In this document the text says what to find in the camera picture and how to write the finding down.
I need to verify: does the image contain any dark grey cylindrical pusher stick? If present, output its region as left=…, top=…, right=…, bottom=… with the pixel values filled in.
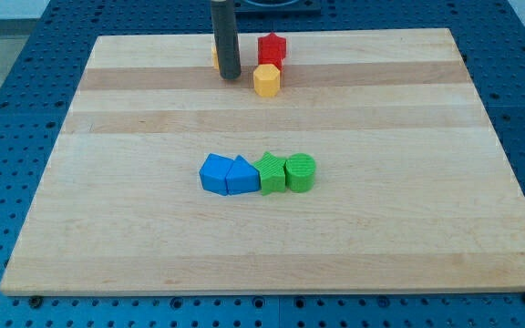
left=211, top=0, right=242, bottom=80

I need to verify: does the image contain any green cylinder block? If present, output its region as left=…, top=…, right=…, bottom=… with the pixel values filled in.
left=285, top=153, right=316, bottom=193

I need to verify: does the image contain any green star block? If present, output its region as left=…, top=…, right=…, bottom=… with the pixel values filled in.
left=252, top=152, right=286, bottom=195

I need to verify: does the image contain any blue triangle block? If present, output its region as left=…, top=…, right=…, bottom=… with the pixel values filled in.
left=225, top=155, right=261, bottom=195

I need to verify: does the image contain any light wooden board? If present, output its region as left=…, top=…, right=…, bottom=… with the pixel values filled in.
left=0, top=28, right=525, bottom=296

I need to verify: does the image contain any yellow heart block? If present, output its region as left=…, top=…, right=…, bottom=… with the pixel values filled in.
left=211, top=45, right=220, bottom=71

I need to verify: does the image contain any blue cube block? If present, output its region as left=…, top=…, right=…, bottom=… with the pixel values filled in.
left=199, top=153, right=233, bottom=196

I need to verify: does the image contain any red star block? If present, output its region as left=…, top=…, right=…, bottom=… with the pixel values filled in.
left=257, top=32, right=287, bottom=65

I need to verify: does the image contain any yellow hexagon block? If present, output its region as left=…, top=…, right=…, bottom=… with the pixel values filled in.
left=252, top=64, right=281, bottom=97

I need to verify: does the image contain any red circle block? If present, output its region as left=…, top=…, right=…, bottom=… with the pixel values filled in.
left=271, top=58, right=283, bottom=71

